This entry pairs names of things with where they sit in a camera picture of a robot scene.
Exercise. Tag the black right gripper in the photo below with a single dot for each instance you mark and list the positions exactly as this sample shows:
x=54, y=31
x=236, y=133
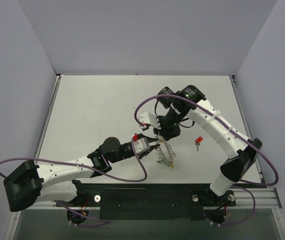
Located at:
x=166, y=130

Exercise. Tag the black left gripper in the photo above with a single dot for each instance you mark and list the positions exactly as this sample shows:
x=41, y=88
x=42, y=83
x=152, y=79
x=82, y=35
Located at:
x=126, y=151

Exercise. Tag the metal disc key organizer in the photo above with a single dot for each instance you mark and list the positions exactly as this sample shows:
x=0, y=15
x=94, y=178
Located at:
x=166, y=155

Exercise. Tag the red tag key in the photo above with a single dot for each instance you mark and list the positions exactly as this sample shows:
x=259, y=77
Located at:
x=198, y=142

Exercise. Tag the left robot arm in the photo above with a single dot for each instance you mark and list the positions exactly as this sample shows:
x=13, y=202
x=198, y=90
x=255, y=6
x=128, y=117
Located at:
x=37, y=180

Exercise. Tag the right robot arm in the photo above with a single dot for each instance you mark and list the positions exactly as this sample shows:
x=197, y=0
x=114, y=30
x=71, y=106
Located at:
x=191, y=104

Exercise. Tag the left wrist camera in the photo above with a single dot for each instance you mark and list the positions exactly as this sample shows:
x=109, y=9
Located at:
x=140, y=143

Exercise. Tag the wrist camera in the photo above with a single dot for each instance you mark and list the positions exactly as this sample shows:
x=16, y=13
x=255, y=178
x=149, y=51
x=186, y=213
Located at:
x=140, y=143
x=148, y=120

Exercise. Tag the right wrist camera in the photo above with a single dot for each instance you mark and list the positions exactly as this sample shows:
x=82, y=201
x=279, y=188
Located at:
x=148, y=120

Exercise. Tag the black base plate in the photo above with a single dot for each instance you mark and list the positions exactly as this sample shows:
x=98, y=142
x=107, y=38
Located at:
x=149, y=201

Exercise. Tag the aluminium table edge rail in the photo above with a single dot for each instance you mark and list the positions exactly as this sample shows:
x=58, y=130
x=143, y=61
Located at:
x=233, y=84

